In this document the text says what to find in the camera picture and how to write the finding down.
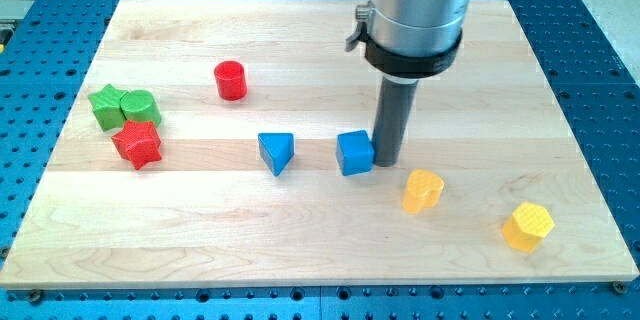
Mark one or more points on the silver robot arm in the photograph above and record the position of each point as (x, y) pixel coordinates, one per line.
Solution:
(408, 40)

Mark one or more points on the yellow heart block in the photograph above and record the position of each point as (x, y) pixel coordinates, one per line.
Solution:
(423, 190)

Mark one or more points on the yellow hexagon block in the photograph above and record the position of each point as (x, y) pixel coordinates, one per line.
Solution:
(528, 225)

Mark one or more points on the blue cube block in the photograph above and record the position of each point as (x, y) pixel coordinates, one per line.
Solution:
(354, 152)

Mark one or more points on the blue triangle block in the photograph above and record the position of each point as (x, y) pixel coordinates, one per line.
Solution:
(276, 150)

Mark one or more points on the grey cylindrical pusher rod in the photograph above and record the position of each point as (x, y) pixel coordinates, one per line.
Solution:
(395, 101)

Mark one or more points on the red cylinder block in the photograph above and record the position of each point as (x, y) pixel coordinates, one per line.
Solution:
(230, 80)

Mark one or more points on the wooden board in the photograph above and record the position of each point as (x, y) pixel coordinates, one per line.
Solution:
(211, 213)

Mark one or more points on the red star block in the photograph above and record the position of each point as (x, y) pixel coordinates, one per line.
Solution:
(138, 142)

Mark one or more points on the green cylinder block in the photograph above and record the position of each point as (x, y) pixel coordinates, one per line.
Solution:
(140, 106)

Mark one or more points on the green star block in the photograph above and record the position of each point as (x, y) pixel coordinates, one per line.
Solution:
(106, 107)

